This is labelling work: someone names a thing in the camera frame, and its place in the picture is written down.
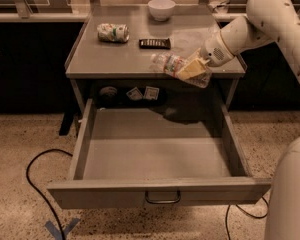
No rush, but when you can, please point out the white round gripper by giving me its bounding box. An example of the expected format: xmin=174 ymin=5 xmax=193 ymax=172
xmin=177 ymin=30 xmax=234 ymax=80

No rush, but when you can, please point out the clear plastic water bottle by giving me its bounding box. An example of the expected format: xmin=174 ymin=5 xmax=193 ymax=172
xmin=150 ymin=52 xmax=212 ymax=88

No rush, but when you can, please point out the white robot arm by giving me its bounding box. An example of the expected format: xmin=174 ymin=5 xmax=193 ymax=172
xmin=185 ymin=0 xmax=300 ymax=240

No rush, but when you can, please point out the grey open top drawer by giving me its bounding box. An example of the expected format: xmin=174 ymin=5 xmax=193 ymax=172
xmin=47 ymin=98 xmax=271 ymax=209

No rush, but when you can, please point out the dark chocolate bar packet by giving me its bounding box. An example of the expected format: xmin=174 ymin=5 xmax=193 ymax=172
xmin=139 ymin=39 xmax=171 ymax=50

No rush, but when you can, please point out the white tag card right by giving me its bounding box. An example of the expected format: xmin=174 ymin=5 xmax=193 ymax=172
xmin=144 ymin=86 xmax=160 ymax=100

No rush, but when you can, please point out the white tag card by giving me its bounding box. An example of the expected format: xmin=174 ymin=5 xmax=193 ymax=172
xmin=126 ymin=87 xmax=143 ymax=101
xmin=144 ymin=86 xmax=160 ymax=100

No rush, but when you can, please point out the white ceramic bowl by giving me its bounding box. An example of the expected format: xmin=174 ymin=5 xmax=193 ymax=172
xmin=148 ymin=0 xmax=176 ymax=21

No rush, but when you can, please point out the white tag card left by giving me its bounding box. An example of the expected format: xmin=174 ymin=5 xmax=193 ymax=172
xmin=126 ymin=87 xmax=143 ymax=101

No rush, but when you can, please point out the grey metal cabinet table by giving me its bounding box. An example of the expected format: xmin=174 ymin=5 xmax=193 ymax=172
xmin=64 ymin=4 xmax=248 ymax=115

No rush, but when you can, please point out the crushed green white can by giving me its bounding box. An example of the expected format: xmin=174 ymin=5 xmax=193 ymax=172
xmin=97 ymin=23 xmax=129 ymax=43

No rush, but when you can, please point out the round grey object under table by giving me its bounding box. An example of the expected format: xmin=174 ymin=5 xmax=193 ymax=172
xmin=99 ymin=86 xmax=118 ymax=104

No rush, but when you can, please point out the long white back counter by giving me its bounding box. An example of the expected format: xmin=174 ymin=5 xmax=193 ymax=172
xmin=0 ymin=3 xmax=300 ymax=24

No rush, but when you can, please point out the metal drawer handle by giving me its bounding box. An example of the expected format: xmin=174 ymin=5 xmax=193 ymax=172
xmin=145 ymin=191 xmax=181 ymax=205

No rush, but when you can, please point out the black floor cable right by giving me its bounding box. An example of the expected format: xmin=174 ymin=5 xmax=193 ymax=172
xmin=224 ymin=196 xmax=270 ymax=240

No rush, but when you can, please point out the black floor cable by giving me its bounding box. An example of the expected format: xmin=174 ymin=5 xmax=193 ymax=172
xmin=25 ymin=148 xmax=74 ymax=240
xmin=224 ymin=196 xmax=270 ymax=240

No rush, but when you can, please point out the black floor cable left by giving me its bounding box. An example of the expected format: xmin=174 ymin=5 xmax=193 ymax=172
xmin=25 ymin=148 xmax=74 ymax=240

